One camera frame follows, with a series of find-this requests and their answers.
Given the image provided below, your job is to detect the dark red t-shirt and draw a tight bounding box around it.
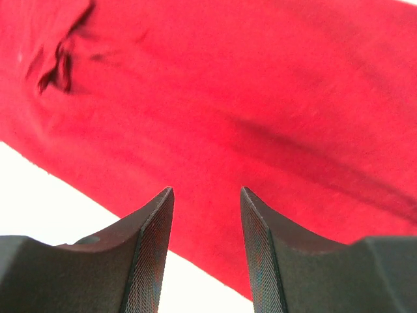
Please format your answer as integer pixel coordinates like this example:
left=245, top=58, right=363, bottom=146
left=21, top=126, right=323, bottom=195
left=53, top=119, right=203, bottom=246
left=1, top=1, right=416, bottom=297

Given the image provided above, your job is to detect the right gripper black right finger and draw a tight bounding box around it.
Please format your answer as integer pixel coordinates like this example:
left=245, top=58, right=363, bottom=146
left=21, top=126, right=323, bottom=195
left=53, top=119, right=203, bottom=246
left=240, top=187, right=416, bottom=312

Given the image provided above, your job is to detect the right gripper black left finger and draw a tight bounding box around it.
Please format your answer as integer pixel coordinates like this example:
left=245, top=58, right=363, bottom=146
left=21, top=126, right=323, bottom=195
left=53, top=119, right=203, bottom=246
left=1, top=188, right=174, bottom=312

